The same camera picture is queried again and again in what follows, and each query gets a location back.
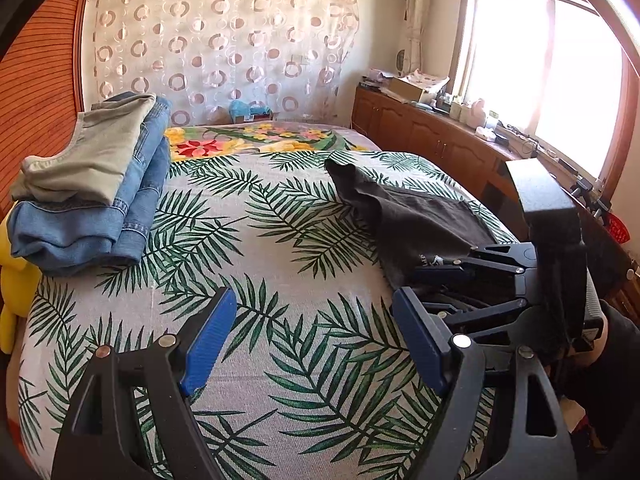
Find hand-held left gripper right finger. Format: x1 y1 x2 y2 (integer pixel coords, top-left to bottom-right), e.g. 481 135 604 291
391 287 578 480

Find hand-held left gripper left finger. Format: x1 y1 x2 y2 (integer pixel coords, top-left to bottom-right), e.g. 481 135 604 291
51 287 238 480

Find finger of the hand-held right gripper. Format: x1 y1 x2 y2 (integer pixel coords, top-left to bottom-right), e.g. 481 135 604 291
412 242 538 285
425 296 545 361

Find black pants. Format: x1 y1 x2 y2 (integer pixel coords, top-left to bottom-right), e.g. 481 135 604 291
325 152 501 301

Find person's right forearm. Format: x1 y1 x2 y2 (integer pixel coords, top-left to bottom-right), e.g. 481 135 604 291
565 300 640 451

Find folded grey-green pants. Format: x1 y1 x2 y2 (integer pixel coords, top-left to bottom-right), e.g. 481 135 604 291
11 92 157 206

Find red plastic basket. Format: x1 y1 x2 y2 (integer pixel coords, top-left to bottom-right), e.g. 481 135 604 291
607 212 632 246

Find leaf-print bed sheet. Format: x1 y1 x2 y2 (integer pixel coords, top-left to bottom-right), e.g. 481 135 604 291
17 150 521 480

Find window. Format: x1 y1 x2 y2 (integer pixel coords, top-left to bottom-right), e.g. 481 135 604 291
450 0 640 196

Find wooden cabinet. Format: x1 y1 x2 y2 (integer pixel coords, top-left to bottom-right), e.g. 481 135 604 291
352 85 640 321

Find folded blue jeans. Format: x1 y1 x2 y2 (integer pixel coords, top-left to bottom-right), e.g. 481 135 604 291
9 97 173 276

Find patterned white cloth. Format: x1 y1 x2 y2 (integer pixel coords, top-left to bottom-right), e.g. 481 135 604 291
405 71 451 92

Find cardboard box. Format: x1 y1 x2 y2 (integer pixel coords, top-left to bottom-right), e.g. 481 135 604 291
382 76 431 103

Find yellow plush toy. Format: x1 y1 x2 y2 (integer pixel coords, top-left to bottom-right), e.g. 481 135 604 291
0 215 43 356

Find floral pillow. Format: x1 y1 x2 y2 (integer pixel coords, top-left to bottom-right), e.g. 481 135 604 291
165 122 381 161

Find beige window curtain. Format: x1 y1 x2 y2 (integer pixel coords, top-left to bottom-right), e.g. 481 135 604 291
400 0 426 76

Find blue cloth bundle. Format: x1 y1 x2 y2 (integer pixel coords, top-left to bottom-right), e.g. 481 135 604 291
229 100 273 122

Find circle-patterned sheer curtain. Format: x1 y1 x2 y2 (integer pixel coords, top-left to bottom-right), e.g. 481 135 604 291
82 0 361 128

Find wooden louvered wardrobe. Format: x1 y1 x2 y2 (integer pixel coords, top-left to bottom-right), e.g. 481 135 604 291
0 0 96 221

